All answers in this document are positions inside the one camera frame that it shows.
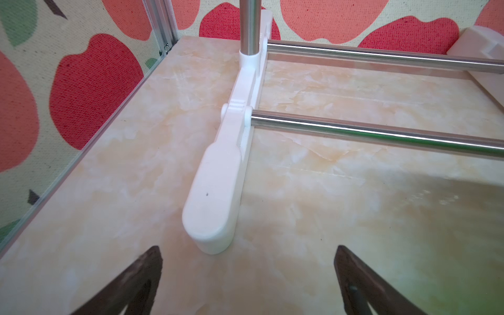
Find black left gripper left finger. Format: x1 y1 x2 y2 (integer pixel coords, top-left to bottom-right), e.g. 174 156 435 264
73 245 163 314

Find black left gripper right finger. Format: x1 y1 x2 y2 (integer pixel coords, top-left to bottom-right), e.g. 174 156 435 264
333 245 425 314

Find steel white clothes rack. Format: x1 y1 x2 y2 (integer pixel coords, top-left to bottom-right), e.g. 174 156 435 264
182 1 503 255

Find left aluminium frame post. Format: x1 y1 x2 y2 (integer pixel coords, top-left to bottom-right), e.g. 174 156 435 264
143 0 179 56

